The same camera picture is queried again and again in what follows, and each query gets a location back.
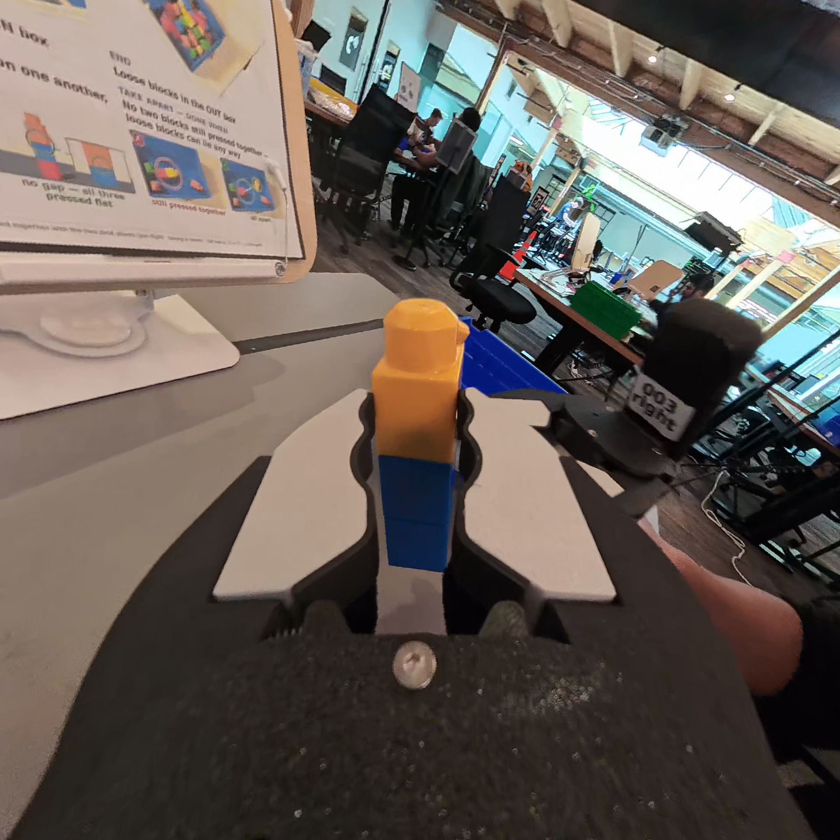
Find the instruction sheet on white stand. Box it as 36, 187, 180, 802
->
0, 0, 318, 421

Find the yellow mega block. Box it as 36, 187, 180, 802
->
371, 298, 471, 460

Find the blue plastic bin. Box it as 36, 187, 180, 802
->
458, 317, 569, 396

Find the black mounted light panel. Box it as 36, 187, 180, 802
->
684, 212, 744, 255

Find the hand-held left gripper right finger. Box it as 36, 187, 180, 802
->
443, 387, 620, 634

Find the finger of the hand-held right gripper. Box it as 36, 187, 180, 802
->
576, 459, 626, 500
489, 387, 575, 435

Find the person's right forearm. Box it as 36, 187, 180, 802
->
640, 512, 840, 765

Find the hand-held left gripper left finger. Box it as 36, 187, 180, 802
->
211, 388, 380, 634

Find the ceiling projector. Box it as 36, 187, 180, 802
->
640, 113, 688, 150

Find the wooden work table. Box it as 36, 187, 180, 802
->
512, 264, 649, 370

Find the orange traffic cone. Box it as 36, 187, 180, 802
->
497, 230, 537, 281

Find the white floor cable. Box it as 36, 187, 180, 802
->
700, 469, 753, 586

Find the green plastic bin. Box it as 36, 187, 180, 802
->
568, 280, 645, 340

